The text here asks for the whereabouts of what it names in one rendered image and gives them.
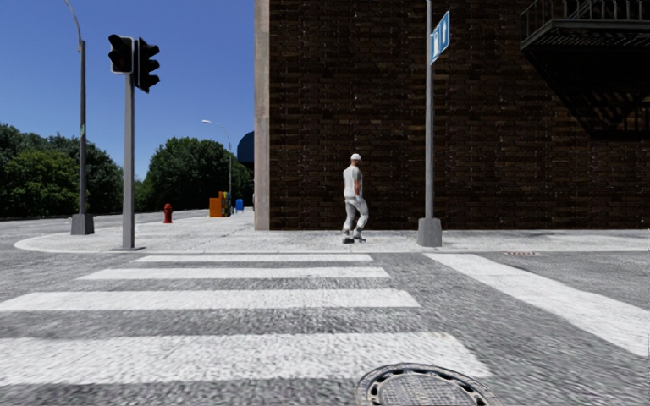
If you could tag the blue letter box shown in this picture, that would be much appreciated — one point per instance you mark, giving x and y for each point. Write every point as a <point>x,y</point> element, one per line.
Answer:
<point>239,204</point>

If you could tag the traffic light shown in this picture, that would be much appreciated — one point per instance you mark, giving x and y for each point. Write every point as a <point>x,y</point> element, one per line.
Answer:
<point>129,152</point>

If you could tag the orange box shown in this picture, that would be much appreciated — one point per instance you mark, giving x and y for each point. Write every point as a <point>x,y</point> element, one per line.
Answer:
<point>217,206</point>

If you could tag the trees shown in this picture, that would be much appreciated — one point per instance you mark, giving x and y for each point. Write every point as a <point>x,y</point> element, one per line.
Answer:
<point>45,177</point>

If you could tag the grey street lamp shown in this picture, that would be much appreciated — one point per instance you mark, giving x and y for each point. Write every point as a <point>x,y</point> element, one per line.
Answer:
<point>229,167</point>
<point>82,152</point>

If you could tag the sign on a post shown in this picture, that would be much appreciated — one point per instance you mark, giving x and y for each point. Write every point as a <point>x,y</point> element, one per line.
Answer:
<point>429,127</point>

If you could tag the person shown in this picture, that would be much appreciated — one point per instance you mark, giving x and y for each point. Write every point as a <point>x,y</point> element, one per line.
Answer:
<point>353,198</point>

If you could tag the dark brick building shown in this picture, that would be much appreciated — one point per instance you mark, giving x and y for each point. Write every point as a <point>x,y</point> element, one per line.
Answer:
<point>482,127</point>

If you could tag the red fire hydrant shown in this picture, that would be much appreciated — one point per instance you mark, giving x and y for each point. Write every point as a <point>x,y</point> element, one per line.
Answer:
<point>167,213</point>

